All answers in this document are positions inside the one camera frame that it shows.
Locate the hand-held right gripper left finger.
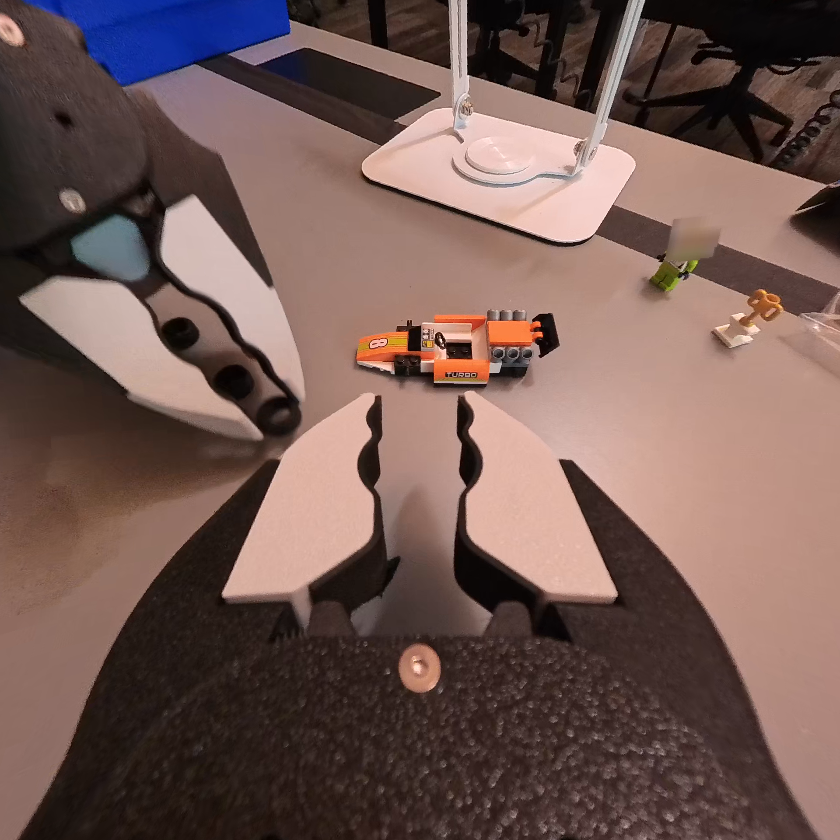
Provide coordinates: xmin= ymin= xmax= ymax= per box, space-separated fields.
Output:
xmin=224 ymin=392 xmax=388 ymax=605

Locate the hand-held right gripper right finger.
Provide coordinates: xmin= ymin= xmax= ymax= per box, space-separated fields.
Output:
xmin=453 ymin=392 xmax=618 ymax=607

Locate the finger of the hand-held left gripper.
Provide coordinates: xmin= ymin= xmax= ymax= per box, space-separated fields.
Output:
xmin=20 ymin=276 xmax=266 ymax=442
xmin=145 ymin=195 xmax=307 ymax=434

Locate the orange white lego car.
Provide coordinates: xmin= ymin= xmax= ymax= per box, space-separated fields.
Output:
xmin=355 ymin=309 xmax=563 ymax=388

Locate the green lego minifigure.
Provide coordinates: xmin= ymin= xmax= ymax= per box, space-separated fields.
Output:
xmin=650 ymin=258 xmax=699 ymax=294

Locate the gold lego trophy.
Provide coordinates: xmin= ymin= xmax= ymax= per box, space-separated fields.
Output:
xmin=713 ymin=289 xmax=784 ymax=349

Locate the blue storage bin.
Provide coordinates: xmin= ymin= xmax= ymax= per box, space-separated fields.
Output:
xmin=27 ymin=0 xmax=292 ymax=86

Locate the clear plastic bag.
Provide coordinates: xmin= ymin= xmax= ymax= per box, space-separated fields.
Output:
xmin=781 ymin=289 xmax=840 ymax=376

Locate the black office chair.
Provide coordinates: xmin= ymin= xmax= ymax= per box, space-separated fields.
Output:
xmin=624 ymin=0 xmax=804 ymax=158

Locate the white base plate with lever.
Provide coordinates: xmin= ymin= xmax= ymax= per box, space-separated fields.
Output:
xmin=361 ymin=108 xmax=637 ymax=245

